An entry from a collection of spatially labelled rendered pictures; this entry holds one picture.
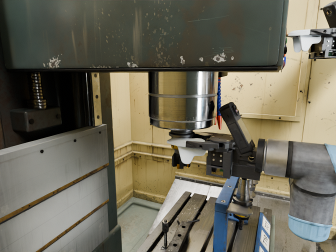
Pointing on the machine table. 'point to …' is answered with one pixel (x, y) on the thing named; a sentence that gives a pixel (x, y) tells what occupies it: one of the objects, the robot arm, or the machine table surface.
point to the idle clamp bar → (184, 234)
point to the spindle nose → (182, 99)
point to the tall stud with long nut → (165, 232)
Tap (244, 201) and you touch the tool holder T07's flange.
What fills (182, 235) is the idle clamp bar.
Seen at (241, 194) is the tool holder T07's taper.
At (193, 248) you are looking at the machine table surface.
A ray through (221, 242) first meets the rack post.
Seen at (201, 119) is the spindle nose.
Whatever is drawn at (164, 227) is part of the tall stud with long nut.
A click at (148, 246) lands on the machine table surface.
